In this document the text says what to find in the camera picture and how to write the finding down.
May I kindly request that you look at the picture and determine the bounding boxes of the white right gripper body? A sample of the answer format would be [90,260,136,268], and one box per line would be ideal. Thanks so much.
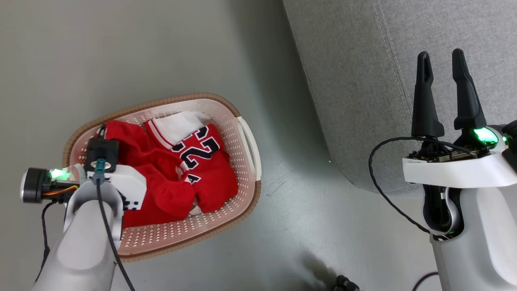
[403,120,517,189]

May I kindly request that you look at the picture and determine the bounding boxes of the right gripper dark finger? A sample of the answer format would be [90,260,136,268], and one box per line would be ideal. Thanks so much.
[452,48,487,131]
[411,51,445,139]

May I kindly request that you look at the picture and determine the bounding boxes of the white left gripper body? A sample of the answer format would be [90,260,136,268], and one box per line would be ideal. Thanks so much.
[21,164,147,211]

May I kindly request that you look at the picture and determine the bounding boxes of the red garment with white band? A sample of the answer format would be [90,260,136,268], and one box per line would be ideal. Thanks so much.
[95,120,196,229]

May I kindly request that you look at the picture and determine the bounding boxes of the pink perforated laundry basket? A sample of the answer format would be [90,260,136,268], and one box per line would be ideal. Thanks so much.
[63,93,262,262]

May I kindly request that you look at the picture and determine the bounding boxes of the grey fabric sofa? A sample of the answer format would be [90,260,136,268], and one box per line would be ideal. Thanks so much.
[283,0,517,194]

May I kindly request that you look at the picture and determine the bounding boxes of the left arm teal plug cable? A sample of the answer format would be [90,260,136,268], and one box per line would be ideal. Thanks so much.
[94,158,136,291]

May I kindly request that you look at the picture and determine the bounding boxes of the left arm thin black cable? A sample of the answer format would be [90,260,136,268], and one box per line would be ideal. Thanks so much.
[36,201,57,283]

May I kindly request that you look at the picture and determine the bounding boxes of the dark red cable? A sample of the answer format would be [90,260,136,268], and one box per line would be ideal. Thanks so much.
[412,272,439,291]

